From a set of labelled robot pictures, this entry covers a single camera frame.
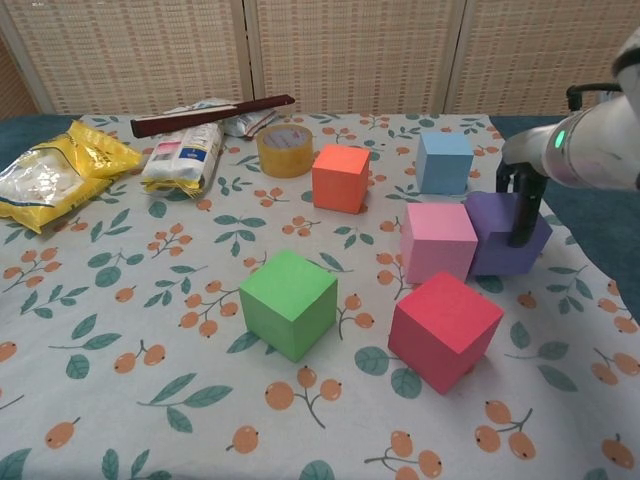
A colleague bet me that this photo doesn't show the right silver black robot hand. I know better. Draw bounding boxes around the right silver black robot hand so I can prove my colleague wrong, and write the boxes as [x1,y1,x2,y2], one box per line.
[496,124,552,249]

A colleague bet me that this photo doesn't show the purple foam cube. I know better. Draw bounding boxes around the purple foam cube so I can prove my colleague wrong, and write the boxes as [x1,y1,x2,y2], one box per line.
[464,191,554,277]

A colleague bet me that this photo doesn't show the light blue foam cube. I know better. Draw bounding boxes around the light blue foam cube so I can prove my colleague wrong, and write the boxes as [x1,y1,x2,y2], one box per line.
[415,131,475,195]

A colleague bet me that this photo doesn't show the pink foam cube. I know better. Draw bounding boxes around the pink foam cube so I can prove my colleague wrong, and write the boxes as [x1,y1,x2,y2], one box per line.
[399,202,480,285]

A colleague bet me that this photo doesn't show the red foam cube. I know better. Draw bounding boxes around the red foam cube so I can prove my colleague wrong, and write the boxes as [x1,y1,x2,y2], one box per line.
[388,271,506,396]

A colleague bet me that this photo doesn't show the orange foam cube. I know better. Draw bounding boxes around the orange foam cube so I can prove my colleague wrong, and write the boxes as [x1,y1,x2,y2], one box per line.
[311,144,372,215]

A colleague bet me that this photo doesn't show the green foam cube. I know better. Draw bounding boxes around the green foam cube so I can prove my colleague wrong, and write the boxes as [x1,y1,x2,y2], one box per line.
[238,249,339,363]

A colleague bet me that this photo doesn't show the woven bamboo folding screen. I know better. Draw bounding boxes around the woven bamboo folding screen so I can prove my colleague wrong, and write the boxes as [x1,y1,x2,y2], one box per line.
[0,0,640,119]

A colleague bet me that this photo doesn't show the clear packing tape roll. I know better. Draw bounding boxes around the clear packing tape roll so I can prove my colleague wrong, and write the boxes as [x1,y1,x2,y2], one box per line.
[256,124,315,178]

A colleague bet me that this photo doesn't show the floral fruit print tablecloth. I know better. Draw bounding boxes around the floral fruit print tablecloth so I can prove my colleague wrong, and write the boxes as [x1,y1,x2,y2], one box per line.
[0,113,640,480]

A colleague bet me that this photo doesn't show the small crumpled silver packet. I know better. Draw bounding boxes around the small crumpled silver packet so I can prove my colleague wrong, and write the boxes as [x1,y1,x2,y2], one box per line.
[222,110,278,143]

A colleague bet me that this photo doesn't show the dark brown wooden stick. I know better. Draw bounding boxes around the dark brown wooden stick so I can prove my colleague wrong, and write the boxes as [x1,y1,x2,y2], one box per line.
[130,93,296,140]

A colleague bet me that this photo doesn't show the white packet with green picture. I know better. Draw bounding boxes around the white packet with green picture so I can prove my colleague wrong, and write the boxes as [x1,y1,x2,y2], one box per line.
[167,97,236,119]

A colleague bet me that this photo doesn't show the white cotton pad pack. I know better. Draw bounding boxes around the white cotton pad pack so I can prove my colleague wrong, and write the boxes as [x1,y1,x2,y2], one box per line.
[140,121,225,201]

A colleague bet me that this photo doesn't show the yellow marshmallow bag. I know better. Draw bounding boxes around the yellow marshmallow bag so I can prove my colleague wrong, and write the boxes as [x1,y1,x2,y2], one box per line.
[0,119,145,235]

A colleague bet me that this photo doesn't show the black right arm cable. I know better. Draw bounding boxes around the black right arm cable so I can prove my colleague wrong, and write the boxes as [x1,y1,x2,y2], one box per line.
[566,82,625,114]

